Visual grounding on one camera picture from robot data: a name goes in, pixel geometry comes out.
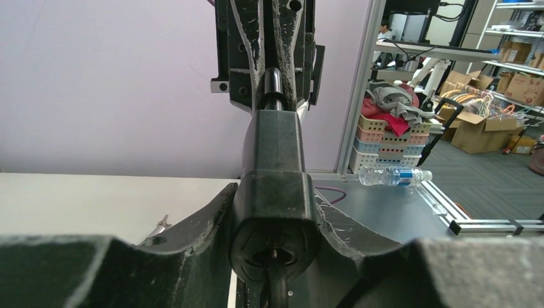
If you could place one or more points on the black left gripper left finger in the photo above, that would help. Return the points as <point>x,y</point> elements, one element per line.
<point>184,266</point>

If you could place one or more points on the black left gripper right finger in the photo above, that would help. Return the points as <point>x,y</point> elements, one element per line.
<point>357,267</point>

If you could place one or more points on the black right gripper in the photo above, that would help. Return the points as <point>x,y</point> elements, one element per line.
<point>266,52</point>

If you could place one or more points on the black padlock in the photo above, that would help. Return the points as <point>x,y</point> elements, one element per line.
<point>275,218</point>

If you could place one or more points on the black key in padlock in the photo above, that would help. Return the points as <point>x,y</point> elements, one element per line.
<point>276,286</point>

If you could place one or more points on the plastic water bottle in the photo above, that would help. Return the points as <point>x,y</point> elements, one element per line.
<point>393,176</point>

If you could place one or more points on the stacked plastic baskets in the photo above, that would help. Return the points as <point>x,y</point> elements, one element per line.
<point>374,145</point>

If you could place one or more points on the cardboard box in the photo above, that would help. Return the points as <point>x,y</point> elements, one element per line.
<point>476,134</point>

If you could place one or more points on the metal storage shelf rack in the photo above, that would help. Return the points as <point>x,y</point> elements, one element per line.
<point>514,31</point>

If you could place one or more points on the red cable lock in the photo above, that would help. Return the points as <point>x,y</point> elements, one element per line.
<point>161,226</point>

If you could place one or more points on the aluminium frame rail right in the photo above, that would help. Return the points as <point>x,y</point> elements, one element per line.
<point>360,77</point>

